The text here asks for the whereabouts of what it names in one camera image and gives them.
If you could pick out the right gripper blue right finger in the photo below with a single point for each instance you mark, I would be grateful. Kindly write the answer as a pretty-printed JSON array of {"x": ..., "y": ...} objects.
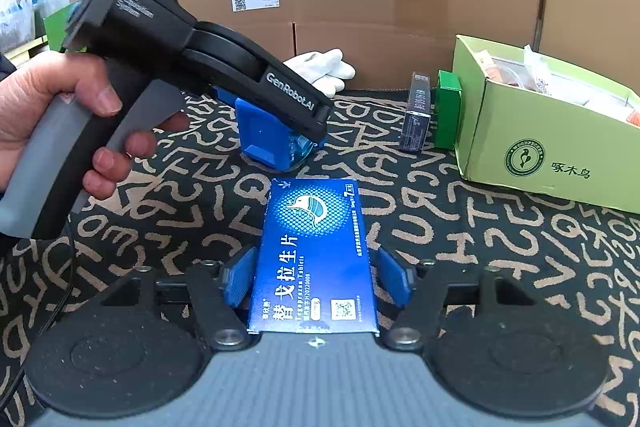
[{"x": 420, "y": 292}]

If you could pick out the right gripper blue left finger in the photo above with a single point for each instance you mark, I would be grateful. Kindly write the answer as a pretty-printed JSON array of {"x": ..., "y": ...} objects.
[{"x": 216, "y": 291}]

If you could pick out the blue tablet box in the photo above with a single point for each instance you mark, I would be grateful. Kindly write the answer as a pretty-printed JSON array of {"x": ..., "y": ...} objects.
[{"x": 313, "y": 272}]

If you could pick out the blue medicine bottle box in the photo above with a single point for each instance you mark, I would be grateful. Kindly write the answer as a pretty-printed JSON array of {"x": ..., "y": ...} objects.
[{"x": 265, "y": 139}]

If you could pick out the dark jacket sleeve forearm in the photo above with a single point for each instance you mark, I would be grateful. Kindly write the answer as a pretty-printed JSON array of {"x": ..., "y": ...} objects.
[{"x": 6, "y": 67}]

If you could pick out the person's left hand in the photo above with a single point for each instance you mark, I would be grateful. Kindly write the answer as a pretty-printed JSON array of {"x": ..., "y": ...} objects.
[{"x": 26, "y": 94}]

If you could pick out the green carton far left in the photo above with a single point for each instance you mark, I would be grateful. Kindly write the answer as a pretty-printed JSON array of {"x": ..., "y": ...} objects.
[{"x": 55, "y": 26}]

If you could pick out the dark blue slim box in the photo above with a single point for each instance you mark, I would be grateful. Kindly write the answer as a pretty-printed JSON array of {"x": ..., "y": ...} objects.
[{"x": 417, "y": 115}]

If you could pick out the small green box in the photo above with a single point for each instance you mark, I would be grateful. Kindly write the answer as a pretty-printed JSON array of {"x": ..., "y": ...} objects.
[{"x": 448, "y": 100}]

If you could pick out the white glove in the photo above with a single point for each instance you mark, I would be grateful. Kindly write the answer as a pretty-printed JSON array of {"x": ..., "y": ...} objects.
[{"x": 326, "y": 71}]

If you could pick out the light green open box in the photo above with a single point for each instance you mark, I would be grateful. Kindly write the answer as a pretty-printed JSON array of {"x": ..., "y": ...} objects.
[{"x": 541, "y": 125}]

